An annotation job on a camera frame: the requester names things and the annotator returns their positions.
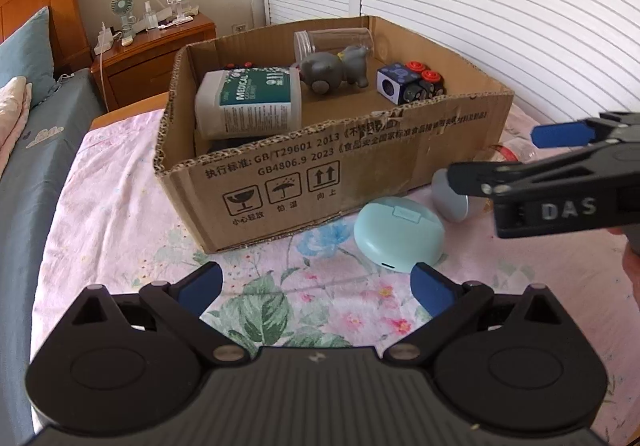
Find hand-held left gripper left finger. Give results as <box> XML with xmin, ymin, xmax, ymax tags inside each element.
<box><xmin>70</xmin><ymin>262</ymin><xmax>250</xmax><ymax>368</ymax></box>

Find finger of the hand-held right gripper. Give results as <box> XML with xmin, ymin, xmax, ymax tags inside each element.
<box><xmin>531</xmin><ymin>112</ymin><xmax>640</xmax><ymax>149</ymax></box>
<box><xmin>446</xmin><ymin>138</ymin><xmax>640</xmax><ymax>200</ymax></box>

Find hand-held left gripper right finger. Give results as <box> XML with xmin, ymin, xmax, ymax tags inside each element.
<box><xmin>382</xmin><ymin>262</ymin><xmax>576</xmax><ymax>365</ymax></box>

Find teal earbud case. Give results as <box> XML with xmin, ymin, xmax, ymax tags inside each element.
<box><xmin>353</xmin><ymin>196</ymin><xmax>446</xmax><ymax>273</ymax></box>

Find yellow capsule bottle silver cap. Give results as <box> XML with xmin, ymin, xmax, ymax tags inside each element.
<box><xmin>431</xmin><ymin>138</ymin><xmax>541</xmax><ymax>224</ymax></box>

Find brown cardboard box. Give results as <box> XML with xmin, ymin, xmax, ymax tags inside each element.
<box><xmin>152</xmin><ymin>15</ymin><xmax>516</xmax><ymax>254</ymax></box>

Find black block toy red wheels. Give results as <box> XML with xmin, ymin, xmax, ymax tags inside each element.
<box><xmin>376</xmin><ymin>60</ymin><xmax>446</xmax><ymax>104</ymax></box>

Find white bottle with green label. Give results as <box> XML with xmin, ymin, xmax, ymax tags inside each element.
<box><xmin>194</xmin><ymin>66</ymin><xmax>303</xmax><ymax>139</ymax></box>

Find clear plastic jar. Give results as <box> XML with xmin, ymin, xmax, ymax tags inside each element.
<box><xmin>293</xmin><ymin>27</ymin><xmax>375</xmax><ymax>69</ymax></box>

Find person's right hand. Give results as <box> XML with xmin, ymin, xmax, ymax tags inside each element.
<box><xmin>621</xmin><ymin>246</ymin><xmax>640</xmax><ymax>312</ymax></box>

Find pink floral bedsheet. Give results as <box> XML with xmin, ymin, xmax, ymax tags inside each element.
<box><xmin>30</xmin><ymin>103</ymin><xmax>640</xmax><ymax>446</ymax></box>

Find wooden platform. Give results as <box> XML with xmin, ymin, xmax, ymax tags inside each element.
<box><xmin>90</xmin><ymin>93</ymin><xmax>173</xmax><ymax>129</ymax></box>

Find blue-grey bed sheet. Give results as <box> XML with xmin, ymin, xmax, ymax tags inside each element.
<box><xmin>0</xmin><ymin>68</ymin><xmax>108</xmax><ymax>446</ymax></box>

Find wooden nightstand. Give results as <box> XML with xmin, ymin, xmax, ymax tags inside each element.
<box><xmin>90</xmin><ymin>11</ymin><xmax>218</xmax><ymax>112</ymax></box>

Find grey elephant toy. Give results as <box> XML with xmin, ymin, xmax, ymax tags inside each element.
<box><xmin>292</xmin><ymin>45</ymin><xmax>371</xmax><ymax>94</ymax></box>

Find pink quilt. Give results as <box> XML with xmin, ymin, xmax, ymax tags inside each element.
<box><xmin>0</xmin><ymin>75</ymin><xmax>33</xmax><ymax>167</ymax></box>

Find white charger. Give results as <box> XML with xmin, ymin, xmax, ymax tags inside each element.
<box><xmin>95</xmin><ymin>23</ymin><xmax>115</xmax><ymax>54</ymax></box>

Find blue pillow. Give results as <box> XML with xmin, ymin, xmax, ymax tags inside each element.
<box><xmin>0</xmin><ymin>6</ymin><xmax>56</xmax><ymax>109</ymax></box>

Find small green desk fan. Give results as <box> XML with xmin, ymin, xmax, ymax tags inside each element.
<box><xmin>111</xmin><ymin>0</ymin><xmax>137</xmax><ymax>34</ymax></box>

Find white charging cable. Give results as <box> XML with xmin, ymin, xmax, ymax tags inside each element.
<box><xmin>97</xmin><ymin>46</ymin><xmax>109</xmax><ymax>97</ymax></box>

